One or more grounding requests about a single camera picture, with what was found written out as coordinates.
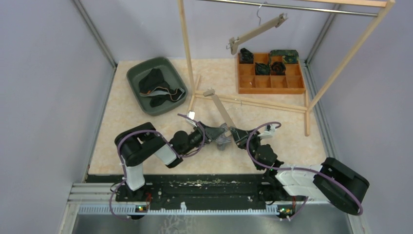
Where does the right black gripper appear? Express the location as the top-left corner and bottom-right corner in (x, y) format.
(230, 128), (263, 171)

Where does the grey striped underwear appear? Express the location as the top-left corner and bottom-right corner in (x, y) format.
(214, 123), (231, 151)

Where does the wooden clip hanger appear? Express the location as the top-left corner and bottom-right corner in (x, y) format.
(225, 1), (288, 55)
(203, 88), (239, 140)

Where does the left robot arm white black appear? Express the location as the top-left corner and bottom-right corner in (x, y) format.
(114, 122), (225, 202)

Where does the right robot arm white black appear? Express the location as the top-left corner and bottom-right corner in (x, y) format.
(229, 121), (370, 215)

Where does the black underwear orange trim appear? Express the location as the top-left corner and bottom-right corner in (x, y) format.
(138, 68), (186, 108)

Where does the wooden compartment tray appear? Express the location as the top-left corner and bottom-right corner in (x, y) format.
(235, 53), (305, 95)

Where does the green plastic basin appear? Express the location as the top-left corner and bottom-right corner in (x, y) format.
(126, 57), (188, 116)

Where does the rolled dark sock middle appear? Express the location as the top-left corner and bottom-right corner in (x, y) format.
(255, 62), (271, 76)

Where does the rolled black red sock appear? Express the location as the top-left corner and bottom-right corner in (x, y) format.
(270, 61), (286, 76)

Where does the rolled black sock top-left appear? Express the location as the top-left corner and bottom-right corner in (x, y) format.
(239, 48), (254, 64)

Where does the folded green camouflage cloth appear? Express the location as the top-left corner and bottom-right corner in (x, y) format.
(269, 50), (299, 64)

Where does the metal hanging rod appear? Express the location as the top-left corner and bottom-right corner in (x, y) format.
(201, 0), (378, 18)

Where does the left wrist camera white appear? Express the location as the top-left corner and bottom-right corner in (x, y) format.
(186, 110), (195, 124)

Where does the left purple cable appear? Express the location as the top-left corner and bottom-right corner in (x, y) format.
(108, 113), (207, 221)

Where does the purple cable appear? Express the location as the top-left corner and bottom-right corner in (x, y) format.
(245, 121), (365, 222)
(108, 113), (207, 221)

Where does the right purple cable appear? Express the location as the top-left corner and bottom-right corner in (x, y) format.
(245, 121), (365, 222)

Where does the wooden clothes rack frame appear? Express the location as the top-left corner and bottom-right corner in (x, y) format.
(177, 0), (395, 137)

